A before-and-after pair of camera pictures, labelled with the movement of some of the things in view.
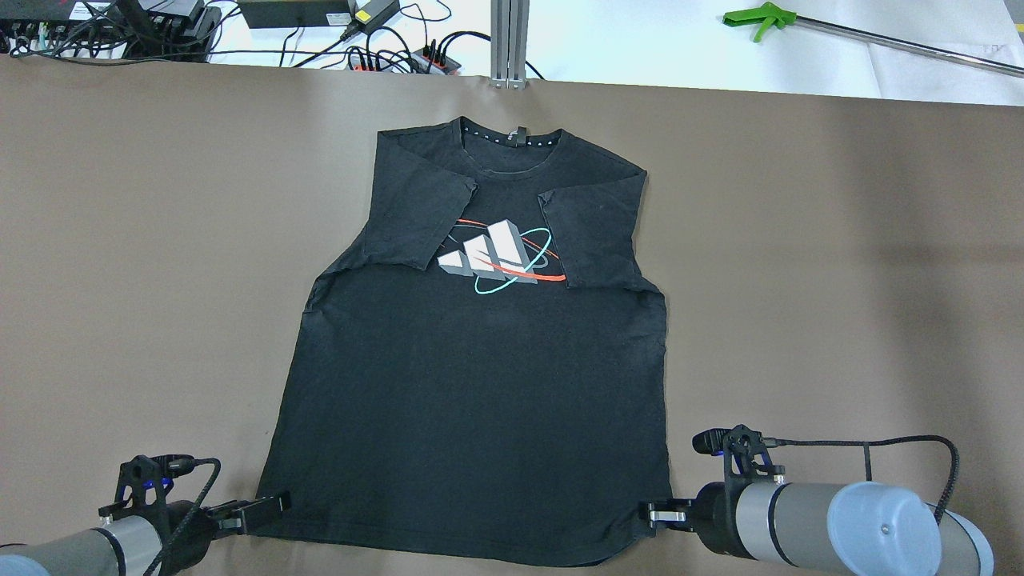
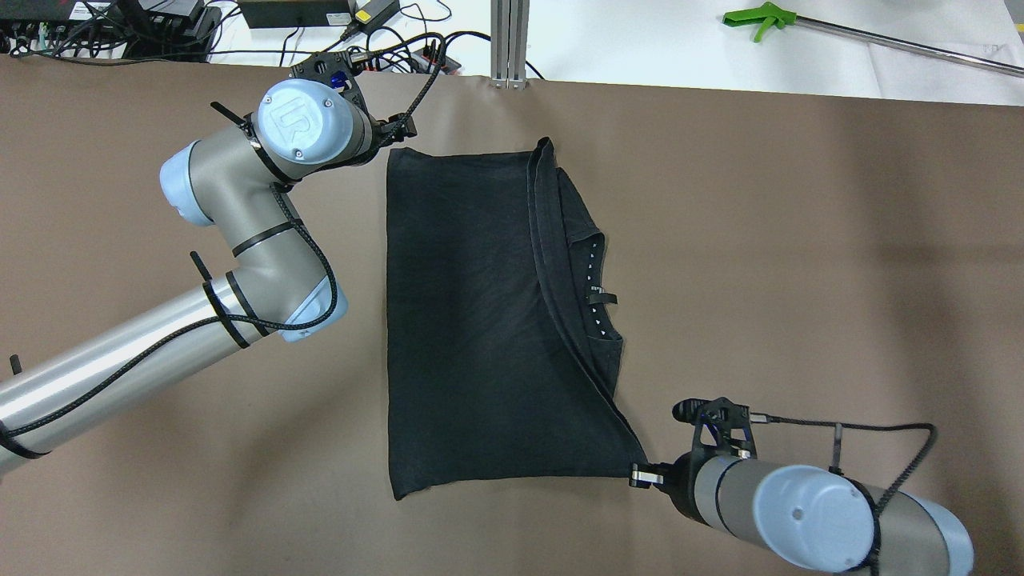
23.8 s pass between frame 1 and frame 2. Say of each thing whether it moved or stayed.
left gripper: moved
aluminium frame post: stayed
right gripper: moved
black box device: stayed
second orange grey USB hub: stayed
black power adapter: stayed
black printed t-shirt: moved
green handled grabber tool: stayed
